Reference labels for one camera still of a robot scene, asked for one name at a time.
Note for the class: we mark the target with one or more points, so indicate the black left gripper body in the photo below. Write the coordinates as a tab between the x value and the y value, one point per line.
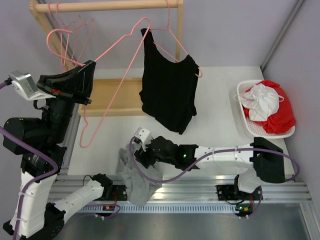
72	99

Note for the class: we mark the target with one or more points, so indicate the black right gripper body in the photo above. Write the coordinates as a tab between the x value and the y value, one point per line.
151	156

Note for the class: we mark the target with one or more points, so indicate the grey tank top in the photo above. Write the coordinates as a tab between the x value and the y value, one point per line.
138	189

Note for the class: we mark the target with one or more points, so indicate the pink hanger of grey top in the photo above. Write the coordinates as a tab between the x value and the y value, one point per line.
101	71

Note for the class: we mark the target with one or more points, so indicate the pink hanger of red top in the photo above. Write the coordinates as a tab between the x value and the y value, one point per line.
64	63

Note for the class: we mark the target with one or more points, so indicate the pink hanger of white top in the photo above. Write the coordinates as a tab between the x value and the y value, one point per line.
81	35

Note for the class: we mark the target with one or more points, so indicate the white camisole top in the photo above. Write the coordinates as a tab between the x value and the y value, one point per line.
261	101

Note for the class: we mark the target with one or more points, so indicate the red tank top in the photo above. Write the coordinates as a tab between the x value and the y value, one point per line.
281	122

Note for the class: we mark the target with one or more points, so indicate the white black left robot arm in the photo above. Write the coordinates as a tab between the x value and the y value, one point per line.
39	141

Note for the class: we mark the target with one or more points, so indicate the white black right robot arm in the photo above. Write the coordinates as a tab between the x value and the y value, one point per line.
262	160

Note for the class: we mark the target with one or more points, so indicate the black tank top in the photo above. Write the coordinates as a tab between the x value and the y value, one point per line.
168	88

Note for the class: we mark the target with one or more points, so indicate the pink hanger of black top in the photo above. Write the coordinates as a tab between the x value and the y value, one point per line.
175	42

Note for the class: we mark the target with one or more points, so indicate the wooden clothes rack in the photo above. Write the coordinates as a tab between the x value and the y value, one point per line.
111	97

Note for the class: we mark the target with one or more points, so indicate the white perforated plastic basket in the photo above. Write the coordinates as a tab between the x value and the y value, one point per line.
252	129

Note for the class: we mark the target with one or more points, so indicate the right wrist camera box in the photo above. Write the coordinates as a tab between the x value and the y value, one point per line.
143	138

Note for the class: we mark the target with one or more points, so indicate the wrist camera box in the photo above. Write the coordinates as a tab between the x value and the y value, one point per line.
143	138
26	87

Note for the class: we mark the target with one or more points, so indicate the aluminium mounting rail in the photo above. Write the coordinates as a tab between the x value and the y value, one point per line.
187	190

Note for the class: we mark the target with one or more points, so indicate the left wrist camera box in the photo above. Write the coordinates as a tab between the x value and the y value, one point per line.
26	87

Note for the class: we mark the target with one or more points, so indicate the slotted cable duct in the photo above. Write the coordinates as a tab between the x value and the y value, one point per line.
215	208

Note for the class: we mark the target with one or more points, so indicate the aluminium corner post right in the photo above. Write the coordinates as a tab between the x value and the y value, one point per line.
283	32

